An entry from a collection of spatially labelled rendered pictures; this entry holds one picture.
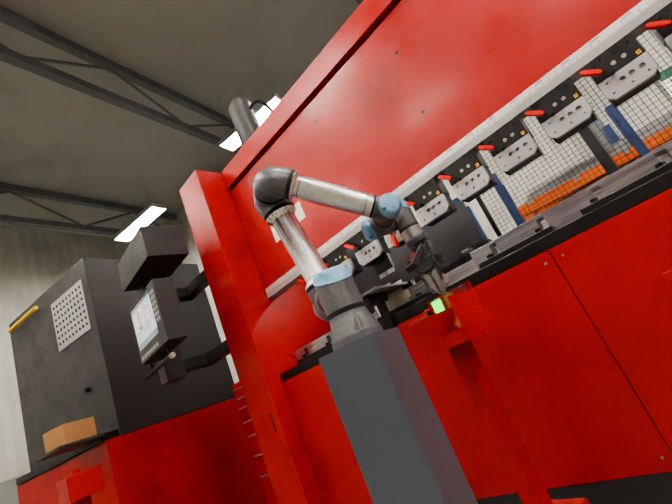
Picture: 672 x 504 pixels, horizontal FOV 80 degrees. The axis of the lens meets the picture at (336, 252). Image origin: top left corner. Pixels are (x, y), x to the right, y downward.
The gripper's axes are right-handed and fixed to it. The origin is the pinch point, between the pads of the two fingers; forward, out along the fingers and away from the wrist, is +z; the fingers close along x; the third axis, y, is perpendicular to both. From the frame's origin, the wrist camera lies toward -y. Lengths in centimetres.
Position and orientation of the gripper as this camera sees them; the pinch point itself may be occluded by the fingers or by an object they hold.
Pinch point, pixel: (441, 291)
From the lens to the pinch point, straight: 141.3
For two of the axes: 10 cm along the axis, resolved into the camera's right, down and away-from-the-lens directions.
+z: 4.4, 8.7, -2.4
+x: -5.5, 4.7, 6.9
